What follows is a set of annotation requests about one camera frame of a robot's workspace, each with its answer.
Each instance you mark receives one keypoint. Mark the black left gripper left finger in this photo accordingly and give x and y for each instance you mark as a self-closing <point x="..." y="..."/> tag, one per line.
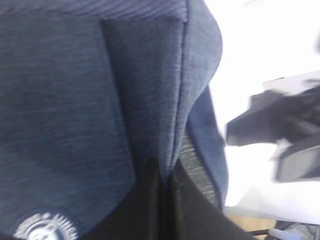
<point x="144" y="214"/>

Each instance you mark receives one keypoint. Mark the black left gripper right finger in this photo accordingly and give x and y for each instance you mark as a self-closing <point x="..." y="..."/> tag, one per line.
<point x="194" y="217"/>

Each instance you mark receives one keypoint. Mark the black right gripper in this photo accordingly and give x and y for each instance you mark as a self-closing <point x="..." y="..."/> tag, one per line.
<point x="274" y="115"/>

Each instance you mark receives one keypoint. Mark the dark navy fabric lunch bag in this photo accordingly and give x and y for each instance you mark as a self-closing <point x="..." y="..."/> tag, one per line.
<point x="90" y="92"/>

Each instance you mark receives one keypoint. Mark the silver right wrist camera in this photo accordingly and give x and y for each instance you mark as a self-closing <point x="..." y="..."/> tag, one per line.
<point x="300" y="162"/>

